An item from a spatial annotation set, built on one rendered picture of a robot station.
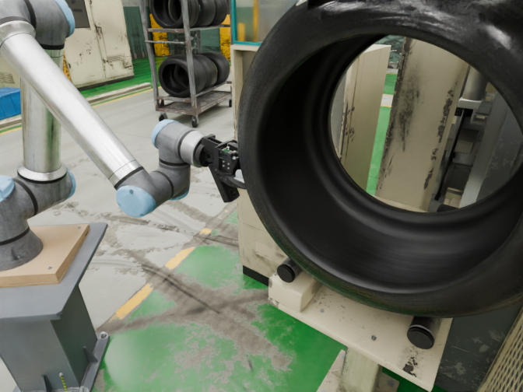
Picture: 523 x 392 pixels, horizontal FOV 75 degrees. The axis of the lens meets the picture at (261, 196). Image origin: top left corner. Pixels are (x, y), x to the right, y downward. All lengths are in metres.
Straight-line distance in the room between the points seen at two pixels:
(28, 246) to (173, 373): 0.81
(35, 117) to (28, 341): 0.82
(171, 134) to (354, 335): 0.65
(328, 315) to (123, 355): 1.22
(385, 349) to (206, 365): 1.07
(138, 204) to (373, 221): 0.58
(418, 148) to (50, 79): 0.90
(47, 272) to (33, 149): 0.41
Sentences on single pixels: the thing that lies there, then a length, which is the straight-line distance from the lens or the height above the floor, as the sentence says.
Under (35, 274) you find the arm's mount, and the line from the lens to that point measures 1.35.
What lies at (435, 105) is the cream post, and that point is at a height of 1.21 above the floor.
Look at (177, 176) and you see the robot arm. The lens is 0.97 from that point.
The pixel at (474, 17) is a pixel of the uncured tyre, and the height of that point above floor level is 1.40.
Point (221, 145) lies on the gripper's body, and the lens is 0.83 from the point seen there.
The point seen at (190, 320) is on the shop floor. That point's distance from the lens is 1.89.
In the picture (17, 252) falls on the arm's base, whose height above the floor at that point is 0.69.
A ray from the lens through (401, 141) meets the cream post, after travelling 0.92.
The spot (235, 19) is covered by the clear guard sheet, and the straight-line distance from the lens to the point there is 1.56.
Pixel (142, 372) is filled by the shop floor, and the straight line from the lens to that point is 1.76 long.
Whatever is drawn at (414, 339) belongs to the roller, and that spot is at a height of 0.90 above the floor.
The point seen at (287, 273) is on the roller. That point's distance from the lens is 0.75.
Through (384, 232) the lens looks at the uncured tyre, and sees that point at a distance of 0.88.
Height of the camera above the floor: 1.41
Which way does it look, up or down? 29 degrees down
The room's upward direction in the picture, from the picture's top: straight up
